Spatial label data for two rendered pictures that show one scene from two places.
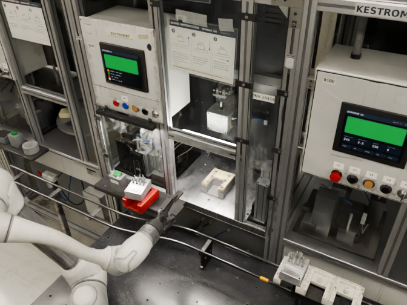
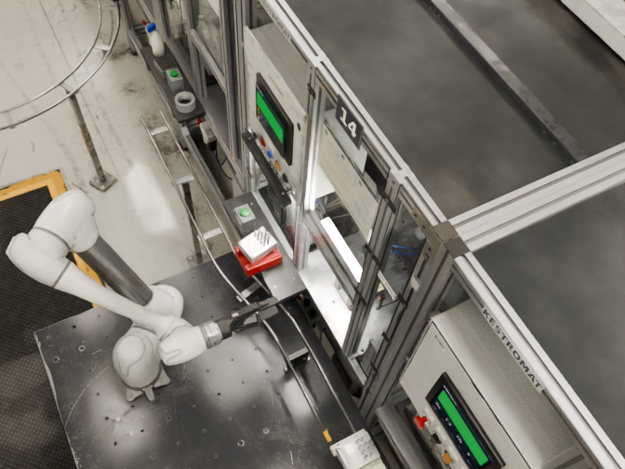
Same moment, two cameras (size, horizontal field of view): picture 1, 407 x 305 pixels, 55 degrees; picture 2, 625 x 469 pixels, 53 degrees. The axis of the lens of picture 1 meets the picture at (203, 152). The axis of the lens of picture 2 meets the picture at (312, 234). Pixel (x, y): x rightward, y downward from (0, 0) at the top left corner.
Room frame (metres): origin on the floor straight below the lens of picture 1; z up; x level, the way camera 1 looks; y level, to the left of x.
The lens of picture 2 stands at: (0.53, -0.40, 3.17)
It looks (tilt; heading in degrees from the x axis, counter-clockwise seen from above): 58 degrees down; 26
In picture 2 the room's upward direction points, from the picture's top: 7 degrees clockwise
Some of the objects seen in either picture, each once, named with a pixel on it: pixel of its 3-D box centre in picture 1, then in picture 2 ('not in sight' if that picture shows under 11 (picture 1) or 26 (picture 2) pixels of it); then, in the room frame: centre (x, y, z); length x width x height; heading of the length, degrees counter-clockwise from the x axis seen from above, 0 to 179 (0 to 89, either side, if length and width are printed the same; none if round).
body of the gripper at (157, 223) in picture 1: (158, 224); (230, 325); (1.19, 0.20, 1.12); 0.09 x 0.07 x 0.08; 149
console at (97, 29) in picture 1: (136, 63); (303, 109); (1.82, 0.32, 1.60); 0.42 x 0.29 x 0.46; 59
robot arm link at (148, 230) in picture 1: (148, 235); (210, 333); (1.13, 0.24, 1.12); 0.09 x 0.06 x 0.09; 59
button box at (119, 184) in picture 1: (119, 181); (246, 220); (1.67, 0.47, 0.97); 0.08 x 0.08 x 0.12; 59
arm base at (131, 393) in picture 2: not in sight; (142, 375); (0.96, 0.49, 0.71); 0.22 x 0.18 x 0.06; 59
